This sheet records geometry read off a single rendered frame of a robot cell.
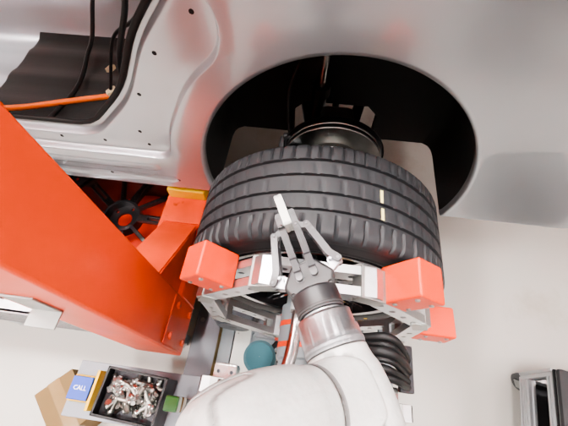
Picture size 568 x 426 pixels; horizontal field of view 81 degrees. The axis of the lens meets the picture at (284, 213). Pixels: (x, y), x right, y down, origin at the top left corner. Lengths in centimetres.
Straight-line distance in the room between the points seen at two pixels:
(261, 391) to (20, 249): 36
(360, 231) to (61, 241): 50
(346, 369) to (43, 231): 45
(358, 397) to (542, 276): 194
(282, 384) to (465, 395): 159
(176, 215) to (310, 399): 99
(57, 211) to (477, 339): 184
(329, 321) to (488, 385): 154
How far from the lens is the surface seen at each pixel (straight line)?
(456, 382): 191
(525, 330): 214
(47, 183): 57
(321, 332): 49
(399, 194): 76
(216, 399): 35
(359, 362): 47
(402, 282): 67
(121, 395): 126
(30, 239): 56
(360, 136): 105
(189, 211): 127
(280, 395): 37
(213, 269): 68
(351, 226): 65
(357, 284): 67
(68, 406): 147
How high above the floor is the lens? 173
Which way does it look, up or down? 60 degrees down
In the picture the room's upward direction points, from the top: straight up
